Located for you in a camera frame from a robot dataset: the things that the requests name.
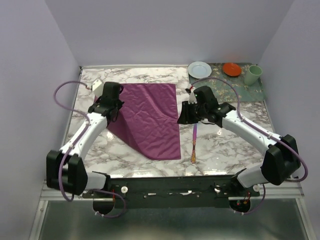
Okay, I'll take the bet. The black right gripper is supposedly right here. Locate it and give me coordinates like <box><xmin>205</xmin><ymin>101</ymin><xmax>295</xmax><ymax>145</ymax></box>
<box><xmin>176</xmin><ymin>100</ymin><xmax>207</xmax><ymax>125</ymax></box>

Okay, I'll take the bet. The iridescent purple knife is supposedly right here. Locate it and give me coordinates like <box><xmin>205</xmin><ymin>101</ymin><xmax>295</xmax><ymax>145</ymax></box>
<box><xmin>190</xmin><ymin>123</ymin><xmax>198</xmax><ymax>164</ymax></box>

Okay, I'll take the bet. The purple cloth napkin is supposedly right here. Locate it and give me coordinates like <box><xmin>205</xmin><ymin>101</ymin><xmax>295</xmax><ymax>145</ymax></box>
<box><xmin>108</xmin><ymin>83</ymin><xmax>181</xmax><ymax>161</ymax></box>

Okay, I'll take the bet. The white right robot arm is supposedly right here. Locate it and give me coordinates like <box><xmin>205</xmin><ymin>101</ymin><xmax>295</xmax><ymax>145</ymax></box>
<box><xmin>177</xmin><ymin>86</ymin><xmax>301</xmax><ymax>196</ymax></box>

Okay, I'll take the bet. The floral green tray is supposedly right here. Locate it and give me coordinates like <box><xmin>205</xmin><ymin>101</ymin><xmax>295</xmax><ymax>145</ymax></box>
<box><xmin>188</xmin><ymin>62</ymin><xmax>265</xmax><ymax>102</ymax></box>

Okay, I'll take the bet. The light blue plate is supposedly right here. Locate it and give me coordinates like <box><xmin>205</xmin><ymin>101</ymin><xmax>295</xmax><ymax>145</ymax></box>
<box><xmin>187</xmin><ymin>61</ymin><xmax>212</xmax><ymax>79</ymax></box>

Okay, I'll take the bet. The orange bowl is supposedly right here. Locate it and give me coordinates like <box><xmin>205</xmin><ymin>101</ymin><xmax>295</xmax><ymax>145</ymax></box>
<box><xmin>222</xmin><ymin>62</ymin><xmax>242</xmax><ymax>77</ymax></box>

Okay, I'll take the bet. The green cup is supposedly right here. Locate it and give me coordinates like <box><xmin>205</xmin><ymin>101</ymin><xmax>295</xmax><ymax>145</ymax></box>
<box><xmin>244</xmin><ymin>65</ymin><xmax>263</xmax><ymax>86</ymax></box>

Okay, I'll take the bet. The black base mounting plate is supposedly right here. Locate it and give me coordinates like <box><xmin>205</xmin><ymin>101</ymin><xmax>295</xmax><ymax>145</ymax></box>
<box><xmin>82</xmin><ymin>174</ymin><xmax>263</xmax><ymax>210</ymax></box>

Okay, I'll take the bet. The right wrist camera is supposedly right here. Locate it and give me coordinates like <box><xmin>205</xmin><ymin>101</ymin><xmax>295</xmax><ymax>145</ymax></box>
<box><xmin>188</xmin><ymin>91</ymin><xmax>197</xmax><ymax>104</ymax></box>

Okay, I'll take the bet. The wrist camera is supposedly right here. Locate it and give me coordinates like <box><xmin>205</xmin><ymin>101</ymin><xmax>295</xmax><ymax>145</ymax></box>
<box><xmin>188</xmin><ymin>91</ymin><xmax>197</xmax><ymax>104</ymax></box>
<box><xmin>91</xmin><ymin>79</ymin><xmax>104</xmax><ymax>97</ymax></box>

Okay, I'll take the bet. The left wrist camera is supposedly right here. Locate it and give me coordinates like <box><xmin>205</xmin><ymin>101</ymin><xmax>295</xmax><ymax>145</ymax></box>
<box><xmin>91</xmin><ymin>79</ymin><xmax>104</xmax><ymax>97</ymax></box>

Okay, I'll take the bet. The aluminium frame rail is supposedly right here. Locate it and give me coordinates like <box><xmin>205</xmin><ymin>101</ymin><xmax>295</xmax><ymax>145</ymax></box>
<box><xmin>40</xmin><ymin>181</ymin><xmax>305</xmax><ymax>201</ymax></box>

